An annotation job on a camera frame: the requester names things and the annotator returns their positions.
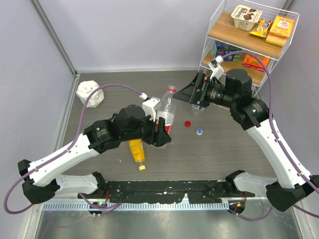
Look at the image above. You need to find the orange snack box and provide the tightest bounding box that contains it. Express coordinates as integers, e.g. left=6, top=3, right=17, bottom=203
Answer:
left=243, top=53, right=270, bottom=72

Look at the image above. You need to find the clear bottle blue green label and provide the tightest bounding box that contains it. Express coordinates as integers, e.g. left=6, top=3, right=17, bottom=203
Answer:
left=191, top=104, right=205, bottom=117

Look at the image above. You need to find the white bottle cap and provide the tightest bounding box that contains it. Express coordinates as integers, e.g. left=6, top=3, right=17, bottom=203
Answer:
left=196, top=128, right=203, bottom=135

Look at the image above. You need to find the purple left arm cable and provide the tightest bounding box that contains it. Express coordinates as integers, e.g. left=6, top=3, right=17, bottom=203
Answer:
left=3, top=84, right=145, bottom=216

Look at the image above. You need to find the blue green box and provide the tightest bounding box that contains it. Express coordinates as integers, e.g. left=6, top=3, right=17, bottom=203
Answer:
left=210, top=41, right=242, bottom=62

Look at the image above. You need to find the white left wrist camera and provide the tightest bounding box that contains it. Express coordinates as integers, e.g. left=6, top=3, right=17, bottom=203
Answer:
left=139, top=93, right=160, bottom=122

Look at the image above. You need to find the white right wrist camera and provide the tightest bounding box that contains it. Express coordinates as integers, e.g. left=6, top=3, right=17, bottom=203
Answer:
left=208, top=56, right=224, bottom=80

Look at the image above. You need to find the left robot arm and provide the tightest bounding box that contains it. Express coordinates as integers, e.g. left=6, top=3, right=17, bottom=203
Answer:
left=18, top=105, right=171, bottom=204

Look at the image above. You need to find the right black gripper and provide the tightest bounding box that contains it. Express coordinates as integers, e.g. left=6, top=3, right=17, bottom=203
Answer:
left=173, top=72, right=237, bottom=108

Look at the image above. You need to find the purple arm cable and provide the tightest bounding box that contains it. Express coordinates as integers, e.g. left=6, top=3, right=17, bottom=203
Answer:
left=221, top=50, right=319, bottom=221
left=3, top=84, right=145, bottom=216

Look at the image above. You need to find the red cap clear bottle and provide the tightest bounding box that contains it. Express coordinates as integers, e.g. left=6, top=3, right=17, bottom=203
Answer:
left=156, top=86, right=177, bottom=135

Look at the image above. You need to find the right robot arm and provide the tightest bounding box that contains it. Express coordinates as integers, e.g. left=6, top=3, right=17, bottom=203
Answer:
left=173, top=69, right=319, bottom=212

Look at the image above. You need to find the white slotted cable duct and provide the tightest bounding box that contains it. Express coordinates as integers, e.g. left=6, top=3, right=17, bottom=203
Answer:
left=42, top=200, right=229, bottom=211

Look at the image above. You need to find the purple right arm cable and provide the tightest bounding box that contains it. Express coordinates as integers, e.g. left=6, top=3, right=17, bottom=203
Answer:
left=221, top=50, right=319, bottom=221

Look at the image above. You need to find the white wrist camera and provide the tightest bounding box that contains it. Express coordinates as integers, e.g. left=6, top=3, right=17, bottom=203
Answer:
left=139, top=93, right=160, bottom=122
left=208, top=56, right=224, bottom=80

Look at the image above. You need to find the yellow candy bag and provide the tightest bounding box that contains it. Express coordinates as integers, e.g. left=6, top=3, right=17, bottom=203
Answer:
left=250, top=18, right=273, bottom=38

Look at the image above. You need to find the yellow label bottle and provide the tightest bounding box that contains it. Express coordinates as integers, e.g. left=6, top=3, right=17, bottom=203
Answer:
left=129, top=139, right=146, bottom=171

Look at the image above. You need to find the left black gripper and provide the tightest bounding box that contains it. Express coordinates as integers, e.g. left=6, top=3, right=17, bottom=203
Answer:
left=122, top=111, right=171, bottom=147

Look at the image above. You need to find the crumpled white paper towel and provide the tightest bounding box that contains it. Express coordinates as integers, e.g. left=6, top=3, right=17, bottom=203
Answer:
left=76, top=80, right=104, bottom=108

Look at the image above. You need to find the white yogurt cup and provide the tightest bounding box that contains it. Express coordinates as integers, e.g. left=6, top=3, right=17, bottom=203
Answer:
left=231, top=5, right=263, bottom=31

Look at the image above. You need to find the white wire shelf rack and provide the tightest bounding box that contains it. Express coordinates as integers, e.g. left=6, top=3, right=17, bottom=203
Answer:
left=199, top=0, right=300, bottom=100

